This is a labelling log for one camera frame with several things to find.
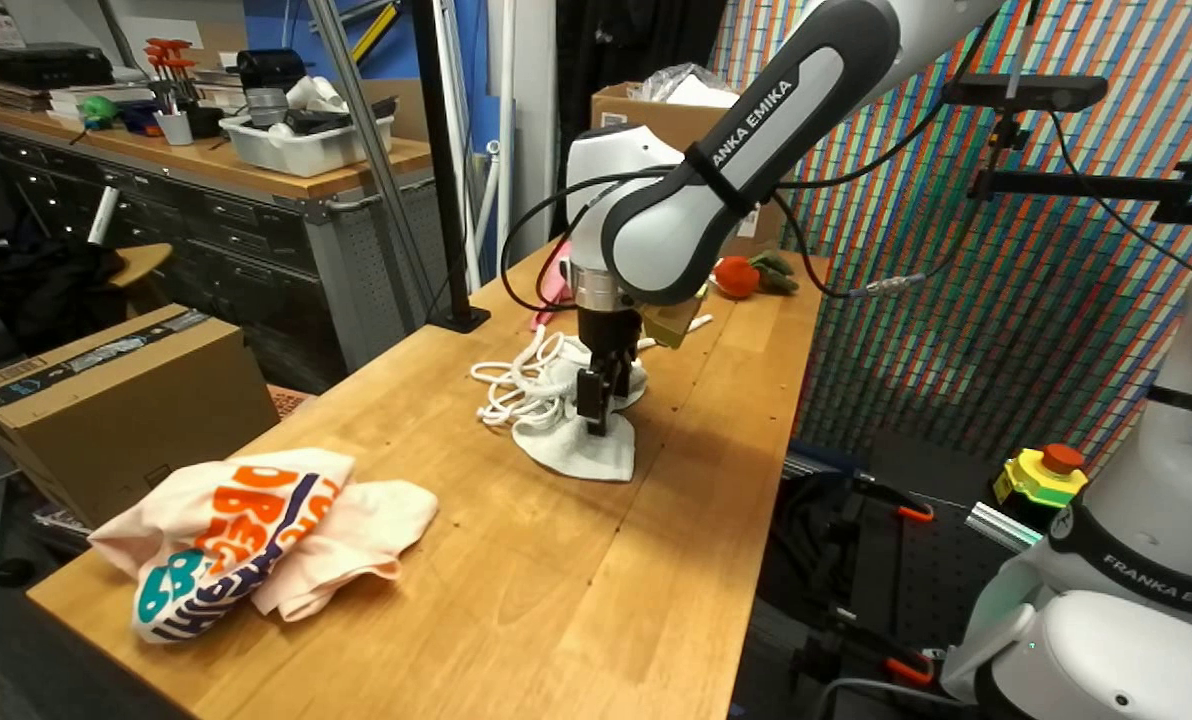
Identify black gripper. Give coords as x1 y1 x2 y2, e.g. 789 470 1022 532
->
573 310 656 441

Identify white grey towel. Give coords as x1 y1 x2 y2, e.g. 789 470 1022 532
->
508 333 656 489

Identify red plush tomato green leaves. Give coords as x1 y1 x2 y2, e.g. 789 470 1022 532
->
713 247 805 306

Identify cream shirt orange blue print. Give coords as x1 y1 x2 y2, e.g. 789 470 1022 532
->
90 448 446 649

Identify black vertical stand pole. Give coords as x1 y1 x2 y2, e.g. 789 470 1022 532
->
408 0 495 333

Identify cardboard box with shipping label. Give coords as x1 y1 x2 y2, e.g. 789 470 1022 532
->
588 81 789 259

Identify clear plastic bag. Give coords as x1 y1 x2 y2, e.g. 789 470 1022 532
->
641 61 749 117

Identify silver tripod leg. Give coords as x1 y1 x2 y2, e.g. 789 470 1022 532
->
309 0 446 333

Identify white plastic bin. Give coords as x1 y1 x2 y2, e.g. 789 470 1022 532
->
216 112 402 180

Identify multicoloured patterned backdrop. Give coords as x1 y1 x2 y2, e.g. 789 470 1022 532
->
709 0 1192 473

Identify wooden top workbench with drawers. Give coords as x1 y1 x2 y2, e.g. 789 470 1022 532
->
0 83 458 392

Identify aluminium profile piece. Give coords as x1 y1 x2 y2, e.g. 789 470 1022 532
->
966 499 1053 557

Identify yellow red emergency stop button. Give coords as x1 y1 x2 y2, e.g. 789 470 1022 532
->
991 441 1091 518

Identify round wooden stool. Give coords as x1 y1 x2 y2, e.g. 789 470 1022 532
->
96 239 175 295

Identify cardboard box with black tape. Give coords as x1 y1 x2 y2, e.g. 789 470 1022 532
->
0 299 285 538

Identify orange plant decoration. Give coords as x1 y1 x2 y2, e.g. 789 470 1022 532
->
139 38 208 89

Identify black office chair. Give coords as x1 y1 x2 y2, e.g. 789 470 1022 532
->
0 117 131 380

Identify black printer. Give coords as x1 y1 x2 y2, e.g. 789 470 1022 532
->
0 46 115 97

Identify thick white braided rope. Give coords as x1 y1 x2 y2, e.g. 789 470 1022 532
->
470 312 719 433

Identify thin white cord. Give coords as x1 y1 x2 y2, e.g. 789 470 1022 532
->
472 353 551 433

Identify yellow wrist camera box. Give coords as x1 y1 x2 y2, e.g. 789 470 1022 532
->
641 295 709 358

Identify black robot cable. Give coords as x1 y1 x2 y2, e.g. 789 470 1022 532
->
495 0 1030 321

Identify orange handled black clamp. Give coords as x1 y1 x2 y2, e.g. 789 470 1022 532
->
808 604 947 695
789 455 942 532

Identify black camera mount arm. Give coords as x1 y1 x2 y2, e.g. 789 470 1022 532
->
970 157 1192 231

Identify black camera bar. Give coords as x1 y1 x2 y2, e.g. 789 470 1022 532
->
946 72 1112 120

